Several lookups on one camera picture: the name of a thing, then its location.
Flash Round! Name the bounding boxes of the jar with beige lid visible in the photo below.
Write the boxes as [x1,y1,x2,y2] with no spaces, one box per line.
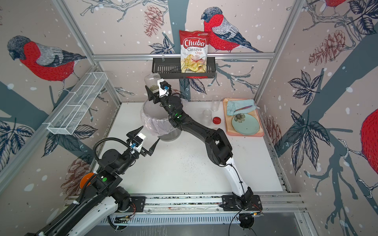
[144,73,161,88]

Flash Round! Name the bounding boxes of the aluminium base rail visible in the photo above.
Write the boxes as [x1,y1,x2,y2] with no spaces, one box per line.
[63,192,308,216]

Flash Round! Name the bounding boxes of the black wall basket shelf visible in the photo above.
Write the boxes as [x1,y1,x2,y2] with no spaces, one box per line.
[152,57,216,79]

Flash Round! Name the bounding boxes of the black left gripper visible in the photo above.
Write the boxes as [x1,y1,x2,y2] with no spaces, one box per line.
[116,126,158,176]

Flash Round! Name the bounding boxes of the pink tray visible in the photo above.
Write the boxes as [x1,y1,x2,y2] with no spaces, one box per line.
[223,98,264,137]

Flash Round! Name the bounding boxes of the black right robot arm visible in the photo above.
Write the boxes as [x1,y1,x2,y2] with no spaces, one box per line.
[145,85,254,210]

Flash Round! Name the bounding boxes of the Chuba cassava chips bag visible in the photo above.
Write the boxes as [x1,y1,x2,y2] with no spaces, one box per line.
[179,30,210,73]

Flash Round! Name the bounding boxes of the jar with red lid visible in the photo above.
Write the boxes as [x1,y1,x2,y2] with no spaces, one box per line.
[201,109,212,126]

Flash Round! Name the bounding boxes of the red jar lid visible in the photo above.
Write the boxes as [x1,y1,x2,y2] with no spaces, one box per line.
[212,117,221,125]

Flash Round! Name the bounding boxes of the teal cloth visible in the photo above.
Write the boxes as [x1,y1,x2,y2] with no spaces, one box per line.
[226,99,259,116]

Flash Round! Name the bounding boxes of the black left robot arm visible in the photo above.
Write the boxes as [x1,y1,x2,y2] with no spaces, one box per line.
[35,127,156,236]

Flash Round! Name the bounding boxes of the metal mesh trash bin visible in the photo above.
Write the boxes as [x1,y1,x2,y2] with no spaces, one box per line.
[143,100,182,142]

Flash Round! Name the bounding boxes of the light green floral plate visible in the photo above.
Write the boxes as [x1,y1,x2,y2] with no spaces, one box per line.
[231,113,260,136]

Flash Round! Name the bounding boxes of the clear plastic mung bean jar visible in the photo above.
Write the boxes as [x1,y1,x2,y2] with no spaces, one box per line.
[211,95,221,112]

